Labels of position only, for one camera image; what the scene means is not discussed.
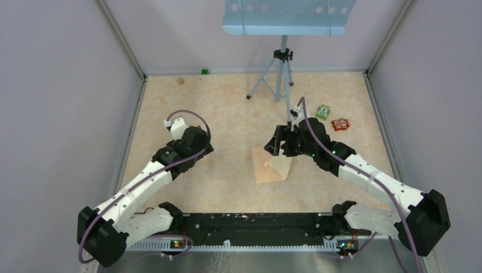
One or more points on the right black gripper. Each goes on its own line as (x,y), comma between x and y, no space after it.
(281,133)

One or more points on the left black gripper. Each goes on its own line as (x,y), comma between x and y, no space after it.
(204,145)

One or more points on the peach envelope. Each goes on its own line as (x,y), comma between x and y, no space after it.
(263,172)

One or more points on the cream paper letter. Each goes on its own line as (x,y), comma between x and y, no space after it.
(281,164)

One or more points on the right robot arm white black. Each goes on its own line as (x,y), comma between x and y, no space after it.
(418,219)

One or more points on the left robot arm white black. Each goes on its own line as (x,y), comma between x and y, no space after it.
(105,232)

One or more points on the green toy block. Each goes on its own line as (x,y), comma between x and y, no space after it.
(323,112)

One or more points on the red toy block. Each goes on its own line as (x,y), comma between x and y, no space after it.
(340,124)

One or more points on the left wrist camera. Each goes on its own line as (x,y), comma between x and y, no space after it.
(176,126)

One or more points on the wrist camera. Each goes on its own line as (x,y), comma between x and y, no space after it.
(176,126)
(297,115)

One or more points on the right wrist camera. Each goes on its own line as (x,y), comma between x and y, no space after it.
(297,115)

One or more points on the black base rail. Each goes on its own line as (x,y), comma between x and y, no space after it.
(262,229)

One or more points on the white cable duct strip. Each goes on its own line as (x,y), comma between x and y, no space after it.
(167,246)

